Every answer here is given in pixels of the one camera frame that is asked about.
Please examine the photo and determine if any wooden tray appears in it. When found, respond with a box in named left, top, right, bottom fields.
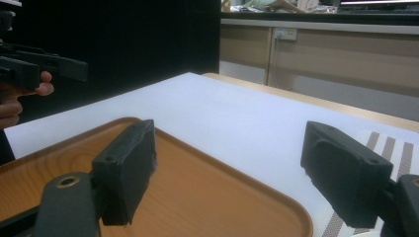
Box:
left=0, top=117, right=314, bottom=237

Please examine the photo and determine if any beige counter cabinet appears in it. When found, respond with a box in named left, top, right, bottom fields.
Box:
left=218, top=12, right=419, bottom=122

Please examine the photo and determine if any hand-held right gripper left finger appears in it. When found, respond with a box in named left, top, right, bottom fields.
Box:
left=91, top=118, right=158, bottom=227

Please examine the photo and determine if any black curtain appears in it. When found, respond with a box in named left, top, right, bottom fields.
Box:
left=0, top=0, right=221, bottom=125

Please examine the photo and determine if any clutter on counter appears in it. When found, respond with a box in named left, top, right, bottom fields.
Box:
left=220, top=0, right=340, bottom=15

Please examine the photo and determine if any striped placemat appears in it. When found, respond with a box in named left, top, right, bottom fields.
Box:
left=315, top=130, right=419, bottom=237

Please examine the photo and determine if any wooden table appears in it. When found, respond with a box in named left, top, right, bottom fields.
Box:
left=201, top=72, right=419, bottom=134

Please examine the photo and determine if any white wall socket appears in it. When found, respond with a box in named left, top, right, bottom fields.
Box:
left=273, top=27, right=298, bottom=41

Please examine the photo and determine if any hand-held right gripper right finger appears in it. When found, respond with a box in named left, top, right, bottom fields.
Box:
left=299, top=120, right=395, bottom=230

